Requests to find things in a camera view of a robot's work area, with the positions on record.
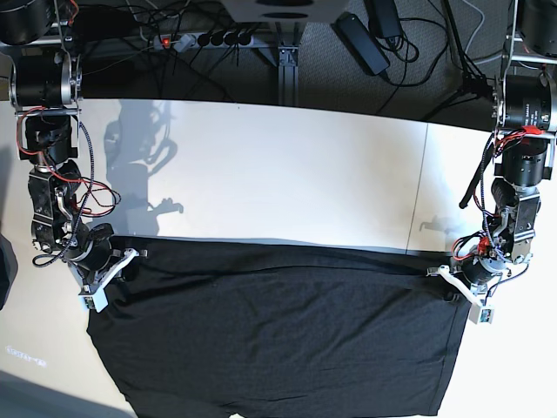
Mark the black power adapter brick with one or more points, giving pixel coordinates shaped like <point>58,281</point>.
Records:
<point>363,47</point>

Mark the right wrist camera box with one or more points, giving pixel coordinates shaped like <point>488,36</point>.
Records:
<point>95,301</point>

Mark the dark grey T-shirt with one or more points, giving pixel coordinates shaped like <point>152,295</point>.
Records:
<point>214,329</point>

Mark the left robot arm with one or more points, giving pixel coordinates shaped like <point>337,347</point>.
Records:
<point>518,155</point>

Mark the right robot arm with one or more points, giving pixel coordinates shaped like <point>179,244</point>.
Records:
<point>44,87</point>

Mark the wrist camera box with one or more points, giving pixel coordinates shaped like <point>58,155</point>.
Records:
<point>480,314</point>
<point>95,301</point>

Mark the grey power strip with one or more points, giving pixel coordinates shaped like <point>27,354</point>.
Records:
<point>213,39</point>

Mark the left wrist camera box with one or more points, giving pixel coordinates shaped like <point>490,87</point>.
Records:
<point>480,314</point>

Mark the black tripod stand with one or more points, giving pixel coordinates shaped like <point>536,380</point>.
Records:
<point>474,83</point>

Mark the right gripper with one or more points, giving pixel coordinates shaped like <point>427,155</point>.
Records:
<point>90,253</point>

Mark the aluminium frame post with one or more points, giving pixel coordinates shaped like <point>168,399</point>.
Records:
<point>282,52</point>

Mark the black object at left edge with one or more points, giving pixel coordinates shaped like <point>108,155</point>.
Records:
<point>9,268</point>

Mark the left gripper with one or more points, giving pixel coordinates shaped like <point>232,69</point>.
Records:
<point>472,275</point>

